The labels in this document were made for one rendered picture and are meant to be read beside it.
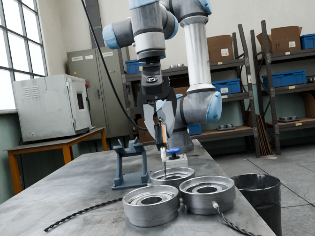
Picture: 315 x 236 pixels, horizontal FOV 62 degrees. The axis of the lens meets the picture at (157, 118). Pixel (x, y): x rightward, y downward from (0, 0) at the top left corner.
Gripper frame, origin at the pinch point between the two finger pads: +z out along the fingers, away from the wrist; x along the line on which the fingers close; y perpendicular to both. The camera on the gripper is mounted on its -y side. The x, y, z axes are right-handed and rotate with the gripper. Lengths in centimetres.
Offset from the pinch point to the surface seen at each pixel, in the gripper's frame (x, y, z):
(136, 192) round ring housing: 5.6, -12.6, 9.7
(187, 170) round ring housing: -5.1, -0.2, 9.6
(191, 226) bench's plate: -4.4, -22.1, 13.2
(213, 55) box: -66, 343, -67
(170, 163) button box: -0.7, 7.1, 9.1
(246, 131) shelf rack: -99, 335, 51
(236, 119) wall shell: -99, 395, 38
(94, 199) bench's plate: 17.8, -3.6, 13.2
